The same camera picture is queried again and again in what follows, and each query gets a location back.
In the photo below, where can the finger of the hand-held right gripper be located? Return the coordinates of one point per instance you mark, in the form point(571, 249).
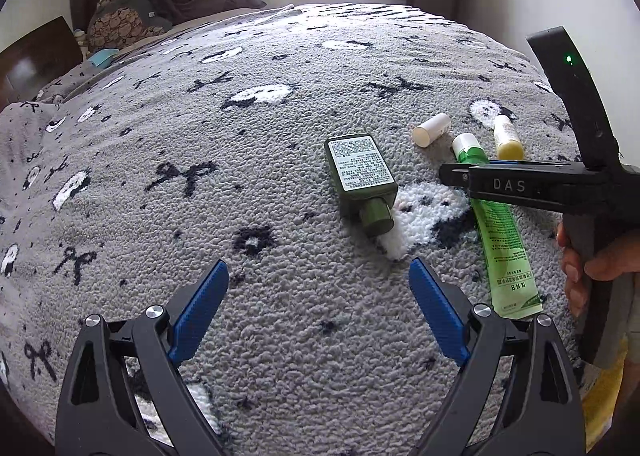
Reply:
point(452, 175)

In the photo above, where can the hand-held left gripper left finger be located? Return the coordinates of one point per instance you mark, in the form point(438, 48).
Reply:
point(200, 308)

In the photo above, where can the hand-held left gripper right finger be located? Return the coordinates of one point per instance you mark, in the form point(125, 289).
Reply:
point(440, 308)

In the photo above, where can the green tube white cap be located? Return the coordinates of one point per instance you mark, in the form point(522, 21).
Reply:
point(500, 256)

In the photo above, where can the dark green labelled bottle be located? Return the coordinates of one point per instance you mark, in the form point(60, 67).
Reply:
point(357, 166)

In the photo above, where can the person's right hand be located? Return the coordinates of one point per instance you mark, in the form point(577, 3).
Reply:
point(615, 258)

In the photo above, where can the white capped tube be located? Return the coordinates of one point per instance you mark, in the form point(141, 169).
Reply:
point(430, 130)

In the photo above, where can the small yellow bottle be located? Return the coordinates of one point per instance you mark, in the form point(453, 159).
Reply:
point(507, 141)

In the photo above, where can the zebra striped blanket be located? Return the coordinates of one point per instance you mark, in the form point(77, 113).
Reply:
point(380, 14)

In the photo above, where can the yellow cloth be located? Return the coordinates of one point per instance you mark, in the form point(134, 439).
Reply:
point(602, 401)

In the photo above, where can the grey cat print blanket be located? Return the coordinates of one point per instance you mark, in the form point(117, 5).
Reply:
point(250, 111)

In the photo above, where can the teal cloth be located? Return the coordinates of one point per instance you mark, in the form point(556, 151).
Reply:
point(104, 58)

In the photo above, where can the small plush toy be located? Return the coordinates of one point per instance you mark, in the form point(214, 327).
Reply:
point(81, 40)

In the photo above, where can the brown patterned cushion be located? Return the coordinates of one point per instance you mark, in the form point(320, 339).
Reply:
point(122, 19)

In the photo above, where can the dark wooden headboard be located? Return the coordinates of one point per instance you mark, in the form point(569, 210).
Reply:
point(30, 61)

